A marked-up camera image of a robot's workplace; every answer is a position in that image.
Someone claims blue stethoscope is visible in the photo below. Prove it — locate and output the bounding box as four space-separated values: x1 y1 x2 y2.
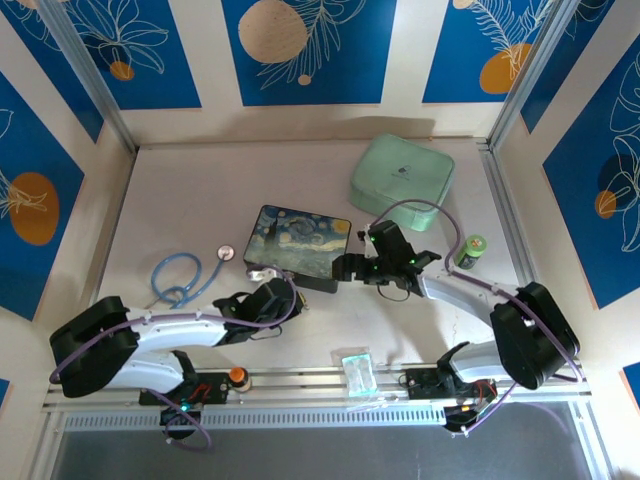
148 242 237 310

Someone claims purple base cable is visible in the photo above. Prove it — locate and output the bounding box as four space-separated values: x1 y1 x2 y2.
147 389 214 452
443 380 572 441

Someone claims starry night print box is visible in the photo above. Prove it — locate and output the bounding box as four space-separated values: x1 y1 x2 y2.
242 203 352 296

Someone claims mint green zipper case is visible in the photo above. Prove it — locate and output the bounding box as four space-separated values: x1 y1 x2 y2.
346 134 457 234

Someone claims perforated metal strip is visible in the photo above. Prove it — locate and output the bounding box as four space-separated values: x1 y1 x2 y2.
63 408 447 430

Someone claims thin black cable loop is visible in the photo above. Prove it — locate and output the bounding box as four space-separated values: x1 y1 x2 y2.
375 282 413 303

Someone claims green black small bottle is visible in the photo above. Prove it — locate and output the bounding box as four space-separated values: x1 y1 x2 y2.
454 234 489 272

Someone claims aluminium mounting rail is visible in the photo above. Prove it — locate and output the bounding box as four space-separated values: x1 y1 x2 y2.
43 366 592 417

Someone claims orange cap small bottle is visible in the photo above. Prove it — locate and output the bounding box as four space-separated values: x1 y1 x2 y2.
228 365 254 394

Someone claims clear plastic bag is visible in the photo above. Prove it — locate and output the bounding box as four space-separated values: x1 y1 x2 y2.
332 348 380 400

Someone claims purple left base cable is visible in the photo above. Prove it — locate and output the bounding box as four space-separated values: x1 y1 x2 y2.
147 389 214 452

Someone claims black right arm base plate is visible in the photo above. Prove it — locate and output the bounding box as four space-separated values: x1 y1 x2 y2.
405 367 501 402

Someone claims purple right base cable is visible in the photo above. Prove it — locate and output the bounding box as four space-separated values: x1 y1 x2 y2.
443 380 572 441

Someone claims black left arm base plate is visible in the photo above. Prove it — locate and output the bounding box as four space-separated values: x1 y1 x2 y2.
138 368 232 407

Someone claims aluminium frame post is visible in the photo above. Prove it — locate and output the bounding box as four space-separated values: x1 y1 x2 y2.
487 0 584 151
38 0 137 154

